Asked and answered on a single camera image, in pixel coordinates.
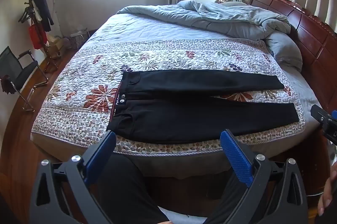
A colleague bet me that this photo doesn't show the person's own dark trousers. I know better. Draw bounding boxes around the person's own dark trousers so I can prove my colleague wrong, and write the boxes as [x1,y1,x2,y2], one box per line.
[96,154,254,224]

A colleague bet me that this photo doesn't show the dark red cloth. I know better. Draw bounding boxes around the dark red cloth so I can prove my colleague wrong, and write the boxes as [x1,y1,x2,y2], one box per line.
[0,76,17,95]

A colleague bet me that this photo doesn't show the black pants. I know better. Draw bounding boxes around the black pants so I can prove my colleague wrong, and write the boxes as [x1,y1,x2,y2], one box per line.
[106,69,299,145]

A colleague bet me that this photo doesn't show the black office chair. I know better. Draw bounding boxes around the black office chair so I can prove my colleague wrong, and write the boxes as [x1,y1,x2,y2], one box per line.
[0,46,49,112]

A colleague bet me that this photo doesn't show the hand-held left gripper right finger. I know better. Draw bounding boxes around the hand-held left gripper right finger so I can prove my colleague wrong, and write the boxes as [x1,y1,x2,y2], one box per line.
[211,130,308,224]

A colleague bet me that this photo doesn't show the person's right hand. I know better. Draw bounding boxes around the person's right hand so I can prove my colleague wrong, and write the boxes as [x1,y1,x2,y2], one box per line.
[317,176,337,216]

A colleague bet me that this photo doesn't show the woven basket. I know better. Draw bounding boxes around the woven basket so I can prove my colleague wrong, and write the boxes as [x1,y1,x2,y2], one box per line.
[69,31,88,50]

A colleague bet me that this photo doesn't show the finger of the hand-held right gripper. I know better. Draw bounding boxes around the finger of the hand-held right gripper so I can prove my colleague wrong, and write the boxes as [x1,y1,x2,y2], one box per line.
[310,105,337,146]

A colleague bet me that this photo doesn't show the floral quilted bedspread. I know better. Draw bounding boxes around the floral quilted bedspread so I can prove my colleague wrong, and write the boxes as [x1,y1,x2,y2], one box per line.
[31,12,322,156]

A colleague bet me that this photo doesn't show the red bag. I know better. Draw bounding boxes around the red bag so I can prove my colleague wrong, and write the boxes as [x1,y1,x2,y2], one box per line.
[28,24,48,50]

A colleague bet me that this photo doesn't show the wooden bed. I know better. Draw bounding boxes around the wooden bed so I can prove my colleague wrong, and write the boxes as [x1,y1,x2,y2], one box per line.
[30,0,337,195]

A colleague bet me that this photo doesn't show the grey duvet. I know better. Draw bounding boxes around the grey duvet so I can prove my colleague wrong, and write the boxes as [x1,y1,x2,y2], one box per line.
[116,0,303,72]

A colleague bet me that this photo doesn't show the cardboard box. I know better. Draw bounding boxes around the cardboard box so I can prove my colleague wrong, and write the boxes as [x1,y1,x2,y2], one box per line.
[47,35,70,58]

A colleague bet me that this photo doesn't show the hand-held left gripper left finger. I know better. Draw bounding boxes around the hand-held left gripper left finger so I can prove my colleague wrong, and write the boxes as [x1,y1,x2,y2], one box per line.
[29,130,117,224]

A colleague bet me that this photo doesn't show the dark coat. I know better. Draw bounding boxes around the dark coat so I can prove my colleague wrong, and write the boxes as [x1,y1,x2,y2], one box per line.
[33,0,54,32]

